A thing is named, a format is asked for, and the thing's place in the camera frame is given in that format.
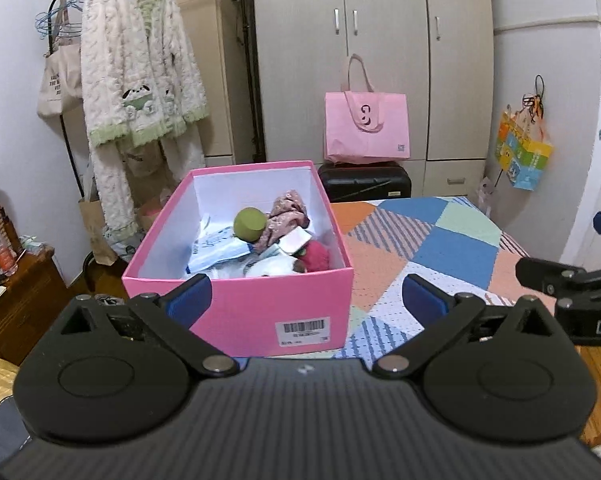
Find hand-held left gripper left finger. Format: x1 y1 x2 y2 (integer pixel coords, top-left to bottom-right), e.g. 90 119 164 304
55 274 238 377

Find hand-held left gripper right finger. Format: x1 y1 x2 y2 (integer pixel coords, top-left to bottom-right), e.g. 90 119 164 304
373 274 564 376

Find large blue white wipes pack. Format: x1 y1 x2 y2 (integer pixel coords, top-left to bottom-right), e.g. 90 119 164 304
183 215 254 276

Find pink cardboard box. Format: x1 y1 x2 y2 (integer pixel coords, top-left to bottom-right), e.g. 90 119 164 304
122 161 355 358

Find orange green carrot plush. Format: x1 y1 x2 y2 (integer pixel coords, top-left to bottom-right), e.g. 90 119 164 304
233 207 267 242

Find red plush ball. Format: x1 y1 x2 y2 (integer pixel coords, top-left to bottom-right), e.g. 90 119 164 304
293 240 332 273

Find small white tissue pack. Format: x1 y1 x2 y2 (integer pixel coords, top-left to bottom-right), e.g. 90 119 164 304
278 226 314 255

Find pink floral cloth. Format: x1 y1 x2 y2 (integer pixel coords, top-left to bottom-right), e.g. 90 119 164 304
254 189 311 253

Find patchwork blanket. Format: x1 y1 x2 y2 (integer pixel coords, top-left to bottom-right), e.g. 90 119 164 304
331 196 556 361

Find white door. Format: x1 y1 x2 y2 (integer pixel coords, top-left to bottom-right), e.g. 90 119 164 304
561 25 601 271

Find colourful paper gift bag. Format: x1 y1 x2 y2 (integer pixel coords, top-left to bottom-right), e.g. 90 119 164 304
495 105 554 191

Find white plastic bag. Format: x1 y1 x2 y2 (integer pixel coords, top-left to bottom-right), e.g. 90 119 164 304
475 175 499 216

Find brown paper bag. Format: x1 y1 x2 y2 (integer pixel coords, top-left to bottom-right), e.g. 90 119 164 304
78 195 118 266

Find black suitcase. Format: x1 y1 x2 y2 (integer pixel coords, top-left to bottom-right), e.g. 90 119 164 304
318 160 412 203

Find wooden nightstand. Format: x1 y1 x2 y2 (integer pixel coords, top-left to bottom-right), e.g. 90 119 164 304
0 247 68 366

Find small green white packet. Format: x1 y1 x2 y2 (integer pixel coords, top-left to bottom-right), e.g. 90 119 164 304
20 235 47 257

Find pink tote bag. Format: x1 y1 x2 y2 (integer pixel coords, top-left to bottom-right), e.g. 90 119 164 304
325 53 412 163

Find orange drink bottle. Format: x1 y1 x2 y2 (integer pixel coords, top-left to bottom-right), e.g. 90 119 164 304
0 222 18 276

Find beige tall cabinet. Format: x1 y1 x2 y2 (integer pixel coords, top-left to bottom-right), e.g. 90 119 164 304
145 0 254 166

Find grey blue cloth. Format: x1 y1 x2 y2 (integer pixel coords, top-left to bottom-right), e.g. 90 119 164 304
0 395 36 466

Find grey three-door wardrobe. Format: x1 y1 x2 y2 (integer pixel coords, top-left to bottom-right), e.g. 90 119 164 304
250 0 495 198

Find fluffy white green robe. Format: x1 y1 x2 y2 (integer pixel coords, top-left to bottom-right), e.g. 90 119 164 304
80 0 208 266

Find beige canvas tote bag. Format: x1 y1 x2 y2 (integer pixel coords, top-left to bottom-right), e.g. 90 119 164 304
36 10 84 121

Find blue wire hangers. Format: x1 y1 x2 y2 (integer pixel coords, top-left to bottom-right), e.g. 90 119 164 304
34 0 84 41

